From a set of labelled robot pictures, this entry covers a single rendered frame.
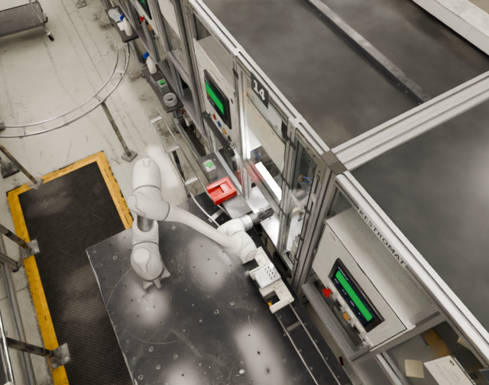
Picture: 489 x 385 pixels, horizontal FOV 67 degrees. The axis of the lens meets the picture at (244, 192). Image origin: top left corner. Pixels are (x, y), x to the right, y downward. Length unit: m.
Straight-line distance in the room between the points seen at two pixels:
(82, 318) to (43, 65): 3.20
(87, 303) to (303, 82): 2.55
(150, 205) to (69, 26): 4.28
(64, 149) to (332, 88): 3.29
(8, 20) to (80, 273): 3.50
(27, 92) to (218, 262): 3.39
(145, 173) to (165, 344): 1.05
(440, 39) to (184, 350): 2.00
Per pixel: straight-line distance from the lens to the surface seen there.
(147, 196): 1.78
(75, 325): 3.33
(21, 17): 5.75
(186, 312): 2.38
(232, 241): 1.96
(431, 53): 1.65
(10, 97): 5.11
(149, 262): 2.26
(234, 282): 2.39
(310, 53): 1.54
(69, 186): 3.93
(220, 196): 2.32
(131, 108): 4.34
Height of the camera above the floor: 2.96
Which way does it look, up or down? 59 degrees down
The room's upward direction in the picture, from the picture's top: 4 degrees counter-clockwise
